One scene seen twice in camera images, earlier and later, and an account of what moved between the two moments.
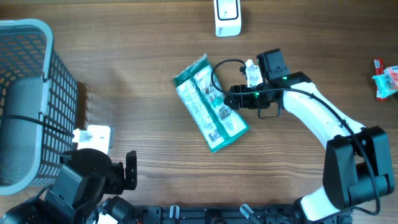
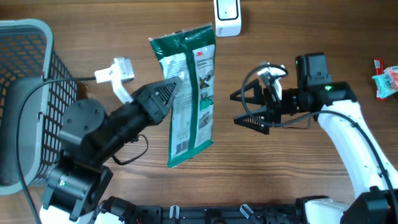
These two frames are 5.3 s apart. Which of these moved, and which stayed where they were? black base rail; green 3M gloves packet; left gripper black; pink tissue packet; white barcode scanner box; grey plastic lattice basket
Moved: green 3M gloves packet; left gripper black
Stayed: grey plastic lattice basket; black base rail; pink tissue packet; white barcode scanner box
